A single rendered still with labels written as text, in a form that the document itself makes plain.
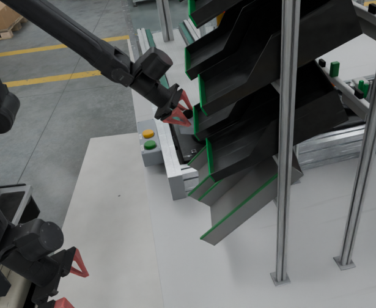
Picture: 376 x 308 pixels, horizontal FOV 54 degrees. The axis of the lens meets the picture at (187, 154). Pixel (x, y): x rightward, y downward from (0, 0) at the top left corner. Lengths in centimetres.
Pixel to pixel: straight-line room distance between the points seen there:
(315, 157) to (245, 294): 52
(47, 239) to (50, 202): 201
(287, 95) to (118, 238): 72
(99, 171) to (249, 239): 62
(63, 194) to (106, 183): 144
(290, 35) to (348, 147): 78
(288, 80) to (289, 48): 5
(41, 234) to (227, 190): 46
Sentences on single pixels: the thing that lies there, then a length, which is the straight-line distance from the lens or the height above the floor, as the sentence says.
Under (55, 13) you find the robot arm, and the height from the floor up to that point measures 148.
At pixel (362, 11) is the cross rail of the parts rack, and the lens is 75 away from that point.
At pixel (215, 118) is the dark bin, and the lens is 91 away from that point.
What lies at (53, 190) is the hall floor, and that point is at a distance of 284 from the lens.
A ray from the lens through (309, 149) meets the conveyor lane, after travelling 124.
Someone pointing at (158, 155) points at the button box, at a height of 94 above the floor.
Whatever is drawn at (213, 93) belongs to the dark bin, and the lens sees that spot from 72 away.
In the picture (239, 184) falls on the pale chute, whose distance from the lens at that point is 93.
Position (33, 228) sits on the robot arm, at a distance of 74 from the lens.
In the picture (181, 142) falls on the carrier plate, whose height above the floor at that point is 97.
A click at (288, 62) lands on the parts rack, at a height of 145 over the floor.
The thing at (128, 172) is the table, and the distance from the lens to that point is 136.
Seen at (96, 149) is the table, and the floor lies 86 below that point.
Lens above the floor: 171
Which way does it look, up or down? 38 degrees down
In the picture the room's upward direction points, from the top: 9 degrees counter-clockwise
